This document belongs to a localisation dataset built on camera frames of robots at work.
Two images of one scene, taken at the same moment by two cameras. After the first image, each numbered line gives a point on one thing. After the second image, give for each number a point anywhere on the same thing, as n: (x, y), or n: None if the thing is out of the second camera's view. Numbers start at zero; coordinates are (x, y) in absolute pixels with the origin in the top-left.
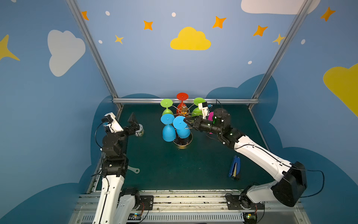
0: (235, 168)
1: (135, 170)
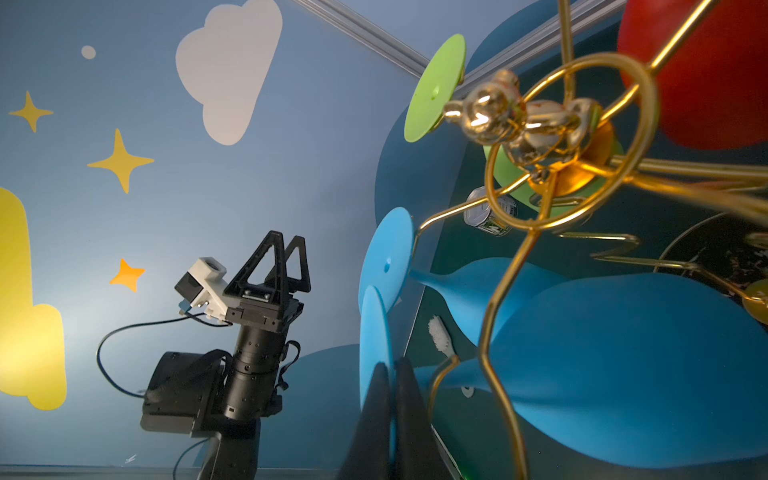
0: None
1: (444, 336)
